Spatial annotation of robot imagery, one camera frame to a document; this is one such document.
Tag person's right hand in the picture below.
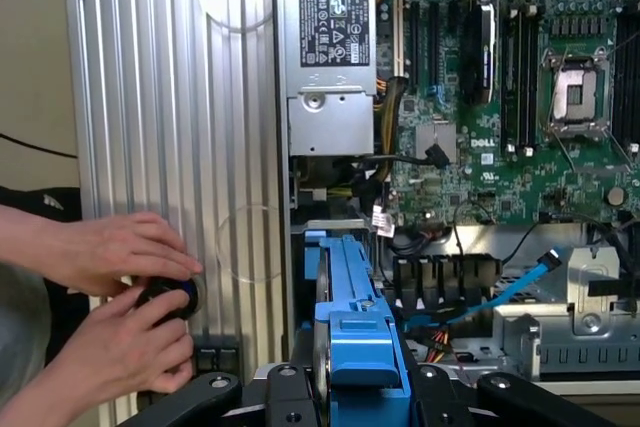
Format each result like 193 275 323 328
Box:
44 286 196 423

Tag person's left hand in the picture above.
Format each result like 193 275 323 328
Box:
47 211 204 298

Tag black ribbed plastic shroud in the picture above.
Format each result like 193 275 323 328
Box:
392 254 504 318

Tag silver drive cage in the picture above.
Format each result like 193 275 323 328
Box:
492 244 640 383

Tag open PC case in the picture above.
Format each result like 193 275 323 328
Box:
272 0 640 398

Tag green motherboard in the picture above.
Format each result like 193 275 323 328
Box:
374 0 640 228

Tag silver chipset heatsink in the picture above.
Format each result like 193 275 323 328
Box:
414 124 459 166

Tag silver power supply unit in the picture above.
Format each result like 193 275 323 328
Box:
277 0 379 158

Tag black RAM slot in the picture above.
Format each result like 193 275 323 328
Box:
627 14 640 146
525 9 540 153
614 14 629 146

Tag CPU socket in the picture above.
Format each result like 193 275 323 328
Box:
542 49 614 142

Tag person's dark clothed trunk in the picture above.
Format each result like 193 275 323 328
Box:
0 185 94 398

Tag black expansion slot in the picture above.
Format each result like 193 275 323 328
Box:
409 0 422 88
427 0 441 88

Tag beige expansion slot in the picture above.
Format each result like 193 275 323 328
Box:
392 0 405 78

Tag multicolour power wire bundle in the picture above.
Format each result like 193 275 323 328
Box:
424 329 454 366

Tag blue data wire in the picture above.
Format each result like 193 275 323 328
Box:
399 245 569 331

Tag black cable strap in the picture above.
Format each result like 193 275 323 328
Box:
587 276 640 313

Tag sleeved black power wire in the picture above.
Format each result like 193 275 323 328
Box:
374 143 452 172

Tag braided yellow black wire bundle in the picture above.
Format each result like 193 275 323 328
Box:
372 74 411 198

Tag thin black floor cable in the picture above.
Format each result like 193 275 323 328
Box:
0 131 79 161

